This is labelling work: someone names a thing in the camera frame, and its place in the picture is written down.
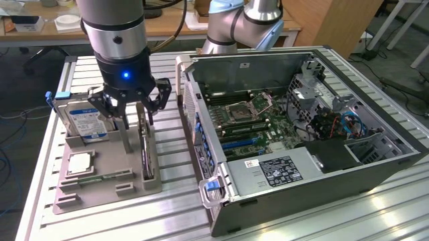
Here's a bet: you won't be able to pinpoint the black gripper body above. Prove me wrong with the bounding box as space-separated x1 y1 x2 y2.
93 49 157 101

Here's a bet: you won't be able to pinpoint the green graphics card black shroud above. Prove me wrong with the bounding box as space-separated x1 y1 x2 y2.
137 104 157 181

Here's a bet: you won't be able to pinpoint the hard disk with blue carrier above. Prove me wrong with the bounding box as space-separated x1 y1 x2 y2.
44 90 116 144

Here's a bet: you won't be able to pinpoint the black round stand base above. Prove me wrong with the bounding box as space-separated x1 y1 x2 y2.
143 7 163 20

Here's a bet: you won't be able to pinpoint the CPU socket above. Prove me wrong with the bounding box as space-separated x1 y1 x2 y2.
224 101 260 125

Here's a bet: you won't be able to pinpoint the grey parts rack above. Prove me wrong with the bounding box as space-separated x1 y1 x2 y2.
52 100 163 215

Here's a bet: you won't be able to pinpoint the round white holder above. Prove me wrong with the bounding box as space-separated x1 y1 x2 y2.
53 14 82 34

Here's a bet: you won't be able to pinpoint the silver CPU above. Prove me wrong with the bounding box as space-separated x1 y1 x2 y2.
65 153 93 175

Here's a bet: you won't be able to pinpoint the black chair base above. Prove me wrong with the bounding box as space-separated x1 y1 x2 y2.
18 44 102 75
379 77 429 93

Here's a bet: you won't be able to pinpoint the white papers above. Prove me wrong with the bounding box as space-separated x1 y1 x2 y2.
184 12 209 31

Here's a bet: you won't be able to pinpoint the green RAM stick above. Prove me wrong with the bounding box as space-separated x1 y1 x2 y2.
219 122 271 135
77 173 118 183

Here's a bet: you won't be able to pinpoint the metal socket cover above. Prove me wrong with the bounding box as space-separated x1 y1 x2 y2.
247 91 273 115

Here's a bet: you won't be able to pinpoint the brown cardboard box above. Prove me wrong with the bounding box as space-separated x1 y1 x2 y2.
193 0 211 23

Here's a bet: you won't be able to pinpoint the white box black lid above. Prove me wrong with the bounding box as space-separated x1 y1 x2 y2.
9 15 45 33

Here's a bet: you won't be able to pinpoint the green motherboard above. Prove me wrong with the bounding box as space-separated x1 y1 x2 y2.
196 82 312 161

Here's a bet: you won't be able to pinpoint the clear plastic bag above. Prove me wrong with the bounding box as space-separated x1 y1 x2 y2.
0 1 26 17

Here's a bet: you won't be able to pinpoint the perforated metal drive cage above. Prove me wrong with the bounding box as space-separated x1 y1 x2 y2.
287 56 355 113

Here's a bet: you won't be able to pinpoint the grey power supply unit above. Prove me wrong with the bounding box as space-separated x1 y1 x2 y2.
223 147 326 198

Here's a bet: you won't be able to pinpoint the wooden cabinet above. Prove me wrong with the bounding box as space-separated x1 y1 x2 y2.
283 0 384 58

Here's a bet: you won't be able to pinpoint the black open PC case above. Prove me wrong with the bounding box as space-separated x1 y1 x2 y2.
175 49 429 238

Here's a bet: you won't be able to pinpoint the black power adapter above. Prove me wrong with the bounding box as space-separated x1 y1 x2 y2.
359 49 379 61

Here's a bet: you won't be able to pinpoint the grey metal disk bay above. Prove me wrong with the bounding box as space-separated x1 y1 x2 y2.
343 130 404 165

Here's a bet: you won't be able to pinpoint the wooden desk white frame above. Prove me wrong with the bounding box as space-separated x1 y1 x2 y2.
0 0 101 55
143 0 302 55

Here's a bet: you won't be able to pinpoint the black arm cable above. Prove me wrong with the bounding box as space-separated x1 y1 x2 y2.
152 0 188 53

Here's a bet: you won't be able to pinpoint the black power wire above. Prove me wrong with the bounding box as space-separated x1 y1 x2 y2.
284 94 318 141

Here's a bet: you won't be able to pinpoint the red wire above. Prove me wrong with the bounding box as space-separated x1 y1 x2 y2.
327 114 338 139

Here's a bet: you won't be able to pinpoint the blue data wire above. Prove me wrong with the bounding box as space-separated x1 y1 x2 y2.
338 110 368 139

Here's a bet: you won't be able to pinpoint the white table frame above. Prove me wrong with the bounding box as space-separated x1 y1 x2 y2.
364 0 429 69

